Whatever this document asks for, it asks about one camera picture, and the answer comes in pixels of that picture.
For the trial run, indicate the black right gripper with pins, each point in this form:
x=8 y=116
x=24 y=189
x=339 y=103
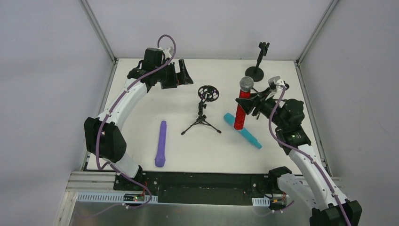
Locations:
x=257 y=103

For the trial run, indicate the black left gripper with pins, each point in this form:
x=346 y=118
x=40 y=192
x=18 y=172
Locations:
x=173 y=75

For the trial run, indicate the teal toy microphone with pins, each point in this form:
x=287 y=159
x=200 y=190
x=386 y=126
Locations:
x=230 y=119

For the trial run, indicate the purple toy microphone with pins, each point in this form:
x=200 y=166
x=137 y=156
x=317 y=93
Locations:
x=160 y=158

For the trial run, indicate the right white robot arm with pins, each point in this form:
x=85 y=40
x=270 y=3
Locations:
x=328 y=205

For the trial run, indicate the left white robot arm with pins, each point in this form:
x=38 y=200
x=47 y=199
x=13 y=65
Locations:
x=103 y=133

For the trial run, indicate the black round-base mic stand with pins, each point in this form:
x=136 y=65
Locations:
x=255 y=72

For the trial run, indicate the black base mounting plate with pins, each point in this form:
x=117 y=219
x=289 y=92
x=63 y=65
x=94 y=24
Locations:
x=209 y=188

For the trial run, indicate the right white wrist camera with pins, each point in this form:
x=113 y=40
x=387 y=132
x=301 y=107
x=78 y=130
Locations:
x=276 y=83

